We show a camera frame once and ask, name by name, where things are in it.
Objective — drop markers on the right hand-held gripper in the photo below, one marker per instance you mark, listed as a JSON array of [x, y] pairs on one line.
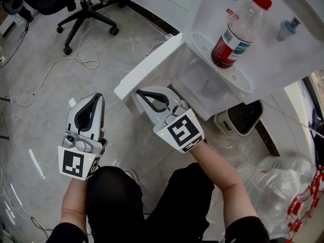
[[183, 131]]

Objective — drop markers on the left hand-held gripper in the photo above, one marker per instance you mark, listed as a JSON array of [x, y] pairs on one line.
[[73, 161]]

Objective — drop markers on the white cabinet door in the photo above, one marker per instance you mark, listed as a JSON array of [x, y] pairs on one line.
[[149, 67]]

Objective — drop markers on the white water dispenser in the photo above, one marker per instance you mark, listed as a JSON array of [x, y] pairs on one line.
[[278, 64]]

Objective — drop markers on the person's right forearm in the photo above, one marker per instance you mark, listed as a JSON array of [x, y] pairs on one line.
[[222, 176]]

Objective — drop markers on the person's left forearm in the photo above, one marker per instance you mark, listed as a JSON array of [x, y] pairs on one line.
[[74, 201]]

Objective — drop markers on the blue dispenser tap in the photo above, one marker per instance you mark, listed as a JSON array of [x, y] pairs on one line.
[[287, 30]]

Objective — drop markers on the clear glass cup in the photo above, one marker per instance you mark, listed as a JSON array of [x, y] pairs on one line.
[[212, 86]]

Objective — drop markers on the white and black trash bin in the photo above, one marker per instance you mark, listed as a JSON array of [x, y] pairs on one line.
[[229, 123]]

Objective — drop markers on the white drip tray grille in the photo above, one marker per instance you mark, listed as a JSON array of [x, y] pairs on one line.
[[200, 43]]

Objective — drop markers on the person's white shoe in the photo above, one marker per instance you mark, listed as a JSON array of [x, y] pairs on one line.
[[132, 175]]

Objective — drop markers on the person's black trousers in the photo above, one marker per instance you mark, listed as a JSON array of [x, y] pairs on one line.
[[121, 206]]

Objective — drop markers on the red-capped plastic bottle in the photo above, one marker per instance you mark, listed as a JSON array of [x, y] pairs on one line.
[[235, 42]]

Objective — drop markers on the black office chair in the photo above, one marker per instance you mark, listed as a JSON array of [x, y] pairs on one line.
[[83, 9]]

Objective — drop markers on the clear plastic bag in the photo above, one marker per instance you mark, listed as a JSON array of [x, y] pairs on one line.
[[276, 186]]

